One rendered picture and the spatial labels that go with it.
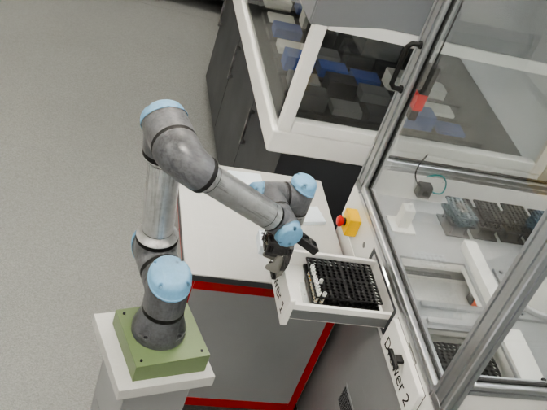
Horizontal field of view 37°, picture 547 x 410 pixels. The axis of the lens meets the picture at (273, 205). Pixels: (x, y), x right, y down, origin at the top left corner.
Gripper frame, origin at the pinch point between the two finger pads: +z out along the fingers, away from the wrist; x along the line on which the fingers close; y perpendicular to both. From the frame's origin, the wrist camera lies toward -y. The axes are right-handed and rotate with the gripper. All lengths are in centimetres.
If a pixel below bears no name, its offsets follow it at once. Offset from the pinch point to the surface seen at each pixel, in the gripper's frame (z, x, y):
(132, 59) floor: 91, -280, 27
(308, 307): 1.6, 12.7, -8.2
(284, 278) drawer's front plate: -1.0, 4.3, -1.3
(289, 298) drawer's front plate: -1.6, 13.0, -1.2
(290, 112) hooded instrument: -9, -80, -14
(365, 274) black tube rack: 1.1, -4.3, -30.6
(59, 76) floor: 91, -245, 69
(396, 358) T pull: -0.6, 31.8, -31.1
